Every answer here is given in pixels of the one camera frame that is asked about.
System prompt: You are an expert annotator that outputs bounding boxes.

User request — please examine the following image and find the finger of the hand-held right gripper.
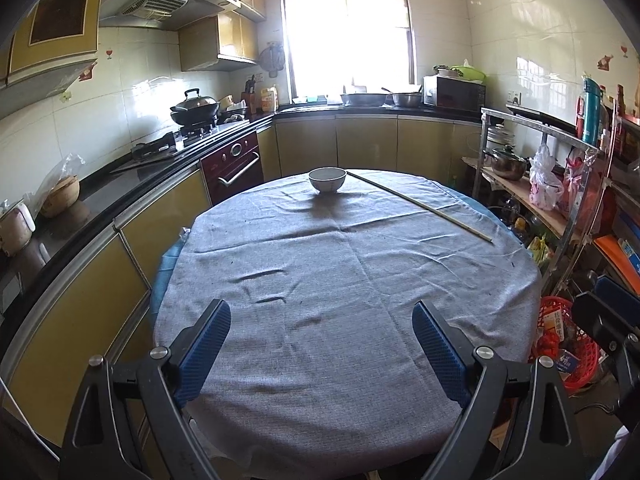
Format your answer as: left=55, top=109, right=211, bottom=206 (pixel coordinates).
left=571, top=291, right=640, bottom=361
left=594, top=275, right=640, bottom=318

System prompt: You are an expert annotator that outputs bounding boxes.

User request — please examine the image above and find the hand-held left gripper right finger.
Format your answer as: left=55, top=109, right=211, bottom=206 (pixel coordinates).
left=411, top=301, right=583, bottom=480

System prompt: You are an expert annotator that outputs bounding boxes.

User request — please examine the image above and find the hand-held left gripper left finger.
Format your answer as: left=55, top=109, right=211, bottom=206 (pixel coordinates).
left=59, top=299, right=232, bottom=480

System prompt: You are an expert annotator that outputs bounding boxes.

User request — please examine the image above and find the red plastic basket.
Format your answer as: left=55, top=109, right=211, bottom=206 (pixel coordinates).
left=529, top=296, right=601, bottom=392

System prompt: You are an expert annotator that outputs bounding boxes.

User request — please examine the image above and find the metal shelf rack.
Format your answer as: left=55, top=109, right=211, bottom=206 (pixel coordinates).
left=472, top=75, right=640, bottom=311

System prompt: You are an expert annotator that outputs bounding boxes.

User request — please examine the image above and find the yellow green bag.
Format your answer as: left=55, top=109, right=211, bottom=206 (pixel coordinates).
left=527, top=234, right=553, bottom=266

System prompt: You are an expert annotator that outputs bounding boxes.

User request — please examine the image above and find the blue table cover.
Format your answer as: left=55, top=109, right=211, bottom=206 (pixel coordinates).
left=150, top=185, right=523, bottom=321

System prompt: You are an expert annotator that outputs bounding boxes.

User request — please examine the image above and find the pink and white plastic bag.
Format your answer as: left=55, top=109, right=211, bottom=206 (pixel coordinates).
left=529, top=144, right=566, bottom=212

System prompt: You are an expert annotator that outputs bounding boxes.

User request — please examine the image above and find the grey tablecloth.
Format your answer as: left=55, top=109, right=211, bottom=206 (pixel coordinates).
left=154, top=169, right=543, bottom=478

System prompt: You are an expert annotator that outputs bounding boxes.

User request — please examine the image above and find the long wooden stick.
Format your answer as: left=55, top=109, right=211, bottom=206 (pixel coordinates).
left=346, top=171, right=495, bottom=245

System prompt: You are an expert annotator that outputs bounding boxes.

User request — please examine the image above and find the steel pot with lid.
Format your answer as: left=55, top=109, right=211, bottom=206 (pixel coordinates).
left=489, top=145, right=530, bottom=182

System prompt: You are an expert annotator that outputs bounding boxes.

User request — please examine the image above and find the teal thermos flask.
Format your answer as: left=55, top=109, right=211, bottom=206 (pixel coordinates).
left=581, top=76, right=601, bottom=148

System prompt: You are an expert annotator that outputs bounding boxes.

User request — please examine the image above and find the black countertop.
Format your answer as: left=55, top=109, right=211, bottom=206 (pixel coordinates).
left=0, top=100, right=483, bottom=311

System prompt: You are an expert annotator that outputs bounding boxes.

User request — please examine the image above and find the black induction cooker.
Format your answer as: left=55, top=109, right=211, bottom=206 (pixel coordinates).
left=506, top=104, right=583, bottom=133

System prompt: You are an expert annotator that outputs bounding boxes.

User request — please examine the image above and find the white ceramic bowl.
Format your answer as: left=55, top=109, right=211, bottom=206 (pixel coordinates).
left=308, top=167, right=347, bottom=194

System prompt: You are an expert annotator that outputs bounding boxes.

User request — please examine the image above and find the black gas stove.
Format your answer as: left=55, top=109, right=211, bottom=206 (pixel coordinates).
left=131, top=122, right=251, bottom=161

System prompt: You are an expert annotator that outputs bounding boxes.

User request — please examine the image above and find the clay pot in plastic bag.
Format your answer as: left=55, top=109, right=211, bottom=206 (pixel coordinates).
left=32, top=154, right=87, bottom=219

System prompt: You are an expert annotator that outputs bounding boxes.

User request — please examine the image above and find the white cooker pot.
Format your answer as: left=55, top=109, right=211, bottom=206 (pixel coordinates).
left=0, top=200, right=36, bottom=257

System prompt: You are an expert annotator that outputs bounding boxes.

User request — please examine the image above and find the black wok with lid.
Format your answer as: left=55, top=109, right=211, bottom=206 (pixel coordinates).
left=170, top=89, right=221, bottom=127

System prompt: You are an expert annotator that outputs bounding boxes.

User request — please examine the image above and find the dark microwave oven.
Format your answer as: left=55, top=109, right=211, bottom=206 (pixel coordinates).
left=423, top=75, right=487, bottom=113

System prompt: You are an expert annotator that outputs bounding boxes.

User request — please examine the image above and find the knife block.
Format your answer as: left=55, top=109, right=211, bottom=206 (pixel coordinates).
left=241, top=75, right=261, bottom=113

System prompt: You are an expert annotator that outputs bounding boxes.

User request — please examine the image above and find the green container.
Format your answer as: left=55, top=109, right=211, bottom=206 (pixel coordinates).
left=450, top=59, right=487, bottom=85

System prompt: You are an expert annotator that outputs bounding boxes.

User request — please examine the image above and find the hanging dark utensil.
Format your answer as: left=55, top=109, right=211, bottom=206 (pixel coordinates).
left=259, top=42, right=285, bottom=73

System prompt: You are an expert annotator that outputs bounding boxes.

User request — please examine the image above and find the bright window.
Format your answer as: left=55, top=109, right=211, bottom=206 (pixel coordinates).
left=279, top=0, right=416, bottom=101

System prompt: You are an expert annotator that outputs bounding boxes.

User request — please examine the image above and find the small yellow wall cabinet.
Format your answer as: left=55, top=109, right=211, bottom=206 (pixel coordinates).
left=178, top=12, right=258, bottom=72

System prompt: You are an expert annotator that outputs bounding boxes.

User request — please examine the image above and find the framed yellow wall cabinet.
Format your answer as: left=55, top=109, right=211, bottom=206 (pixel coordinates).
left=0, top=0, right=106, bottom=106

